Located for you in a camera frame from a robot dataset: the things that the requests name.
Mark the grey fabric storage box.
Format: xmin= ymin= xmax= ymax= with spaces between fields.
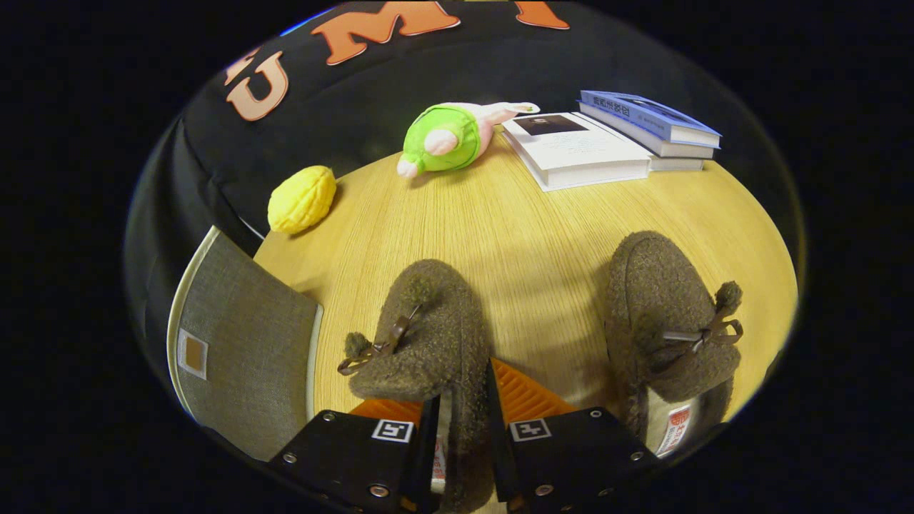
xmin=166 ymin=226 xmax=324 ymax=463

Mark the white book with dark photo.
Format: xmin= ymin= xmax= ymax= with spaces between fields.
xmin=502 ymin=112 xmax=653 ymax=193

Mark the yellow walnut-shaped toy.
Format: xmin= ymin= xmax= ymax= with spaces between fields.
xmin=267 ymin=165 xmax=338 ymax=236

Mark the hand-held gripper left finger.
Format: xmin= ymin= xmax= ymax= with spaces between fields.
xmin=266 ymin=394 xmax=442 ymax=514

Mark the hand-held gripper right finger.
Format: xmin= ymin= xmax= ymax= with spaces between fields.
xmin=487 ymin=357 xmax=663 ymax=514

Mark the brown fuzzy shoe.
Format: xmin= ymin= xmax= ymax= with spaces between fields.
xmin=337 ymin=258 xmax=495 ymax=514
xmin=605 ymin=230 xmax=745 ymax=459

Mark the blue cover book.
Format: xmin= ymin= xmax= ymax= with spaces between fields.
xmin=577 ymin=89 xmax=722 ymax=149
xmin=577 ymin=104 xmax=716 ymax=159

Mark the black backdrop cloth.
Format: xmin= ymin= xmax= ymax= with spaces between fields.
xmin=123 ymin=0 xmax=806 ymax=422

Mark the green and pink plush toy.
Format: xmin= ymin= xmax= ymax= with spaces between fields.
xmin=397 ymin=101 xmax=541 ymax=179

